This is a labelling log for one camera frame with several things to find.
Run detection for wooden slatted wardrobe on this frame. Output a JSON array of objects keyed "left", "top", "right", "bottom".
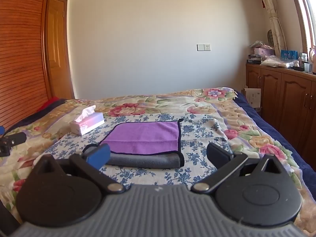
[{"left": 0, "top": 0, "right": 54, "bottom": 132}]

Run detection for window frame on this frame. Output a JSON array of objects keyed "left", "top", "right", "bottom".
[{"left": 288, "top": 0, "right": 316, "bottom": 54}]

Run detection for pink tissue box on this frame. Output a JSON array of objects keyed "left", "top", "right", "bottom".
[{"left": 69, "top": 105, "right": 105, "bottom": 136}]

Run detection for clear plastic bag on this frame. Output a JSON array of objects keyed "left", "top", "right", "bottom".
[{"left": 260, "top": 55, "right": 292, "bottom": 69}]

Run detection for floral curtain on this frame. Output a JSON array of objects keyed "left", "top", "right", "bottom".
[{"left": 252, "top": 0, "right": 288, "bottom": 53}]

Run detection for navy blue blanket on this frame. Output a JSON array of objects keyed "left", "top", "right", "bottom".
[{"left": 233, "top": 89, "right": 316, "bottom": 198}]

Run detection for white blue-flowered cloth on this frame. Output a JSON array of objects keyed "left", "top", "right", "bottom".
[{"left": 44, "top": 113, "right": 260, "bottom": 188}]

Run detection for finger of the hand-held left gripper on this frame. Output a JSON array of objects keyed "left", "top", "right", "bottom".
[{"left": 1, "top": 132, "right": 27, "bottom": 145}]

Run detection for wooden door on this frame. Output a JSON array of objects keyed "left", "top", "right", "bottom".
[{"left": 46, "top": 0, "right": 75, "bottom": 100}]

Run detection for red cloth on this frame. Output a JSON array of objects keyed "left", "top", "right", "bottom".
[{"left": 37, "top": 97, "right": 61, "bottom": 112}]

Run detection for white cardboard box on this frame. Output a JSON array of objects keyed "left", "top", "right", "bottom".
[{"left": 242, "top": 86, "right": 262, "bottom": 109}]

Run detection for stack of books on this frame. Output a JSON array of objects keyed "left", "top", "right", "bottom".
[{"left": 247, "top": 54, "right": 262, "bottom": 65}]

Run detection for wooden cabinet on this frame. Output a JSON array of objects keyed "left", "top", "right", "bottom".
[{"left": 245, "top": 63, "right": 316, "bottom": 164}]

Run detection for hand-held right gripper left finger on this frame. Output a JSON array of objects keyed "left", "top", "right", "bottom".
[{"left": 30, "top": 143, "right": 125, "bottom": 194}]

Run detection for blue paper bag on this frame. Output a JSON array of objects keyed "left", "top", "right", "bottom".
[{"left": 280, "top": 49, "right": 299, "bottom": 60}]

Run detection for purple and grey towel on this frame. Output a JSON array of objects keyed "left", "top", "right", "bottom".
[{"left": 82, "top": 119, "right": 185, "bottom": 170}]

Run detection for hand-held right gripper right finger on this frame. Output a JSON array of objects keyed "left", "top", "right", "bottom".
[{"left": 191, "top": 142, "right": 288, "bottom": 194}]

